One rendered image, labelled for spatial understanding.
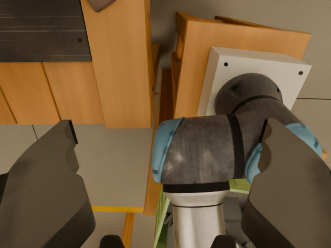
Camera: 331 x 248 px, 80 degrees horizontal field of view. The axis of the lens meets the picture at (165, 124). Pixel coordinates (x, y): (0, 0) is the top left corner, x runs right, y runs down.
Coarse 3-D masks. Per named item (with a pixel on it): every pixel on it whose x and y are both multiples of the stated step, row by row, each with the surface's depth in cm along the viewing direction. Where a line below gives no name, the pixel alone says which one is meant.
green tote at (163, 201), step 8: (232, 184) 67; (240, 184) 67; (248, 184) 68; (240, 192) 65; (248, 192) 65; (160, 200) 88; (168, 200) 68; (160, 208) 83; (160, 216) 79; (160, 224) 75; (160, 232) 77; (160, 240) 86
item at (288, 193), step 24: (264, 144) 9; (288, 144) 9; (264, 168) 9; (288, 168) 8; (312, 168) 8; (264, 192) 7; (288, 192) 7; (312, 192) 7; (264, 216) 6; (288, 216) 6; (312, 216) 6; (264, 240) 6; (288, 240) 5; (312, 240) 5
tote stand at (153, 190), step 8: (168, 72) 136; (168, 80) 122; (160, 88) 124; (168, 88) 111; (160, 96) 100; (168, 96) 101; (160, 104) 91; (168, 104) 93; (160, 112) 85; (168, 112) 86; (160, 120) 79; (152, 136) 152; (152, 144) 120; (152, 176) 85; (152, 184) 88; (160, 184) 88; (152, 192) 91; (160, 192) 91; (152, 200) 94; (144, 208) 97; (152, 208) 97; (152, 216) 100
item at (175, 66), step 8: (176, 16) 115; (184, 16) 73; (192, 16) 80; (216, 16) 119; (176, 24) 108; (184, 24) 62; (240, 24) 80; (248, 24) 72; (256, 24) 76; (184, 32) 59; (176, 48) 113; (176, 56) 113; (176, 64) 107; (176, 72) 94; (176, 80) 85; (176, 88) 77
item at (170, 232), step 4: (168, 208) 76; (168, 212) 76; (172, 220) 79; (168, 224) 79; (168, 228) 78; (168, 232) 77; (172, 232) 77; (168, 236) 77; (172, 236) 77; (168, 240) 76; (172, 240) 76; (168, 244) 75; (172, 244) 75
